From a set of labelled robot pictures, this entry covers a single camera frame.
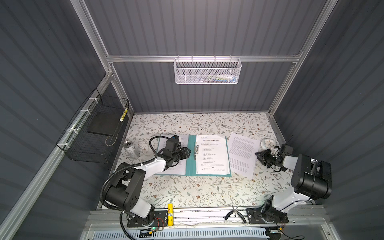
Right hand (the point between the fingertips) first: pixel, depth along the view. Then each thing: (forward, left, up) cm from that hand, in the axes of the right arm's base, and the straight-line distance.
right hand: (259, 155), depth 95 cm
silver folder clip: (+3, +41, +2) cm, 41 cm away
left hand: (0, +45, +6) cm, 45 cm away
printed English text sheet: (-8, +51, 0) cm, 51 cm away
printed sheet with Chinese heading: (+1, +30, 0) cm, 30 cm away
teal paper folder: (-7, +44, 0) cm, 44 cm away
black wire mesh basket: (-4, +91, +29) cm, 96 cm away
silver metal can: (-2, +79, +12) cm, 80 cm away
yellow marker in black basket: (+10, +80, +29) cm, 86 cm away
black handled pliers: (-31, +21, -1) cm, 37 cm away
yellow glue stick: (-33, +53, +2) cm, 63 cm away
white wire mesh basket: (+68, +31, +21) cm, 78 cm away
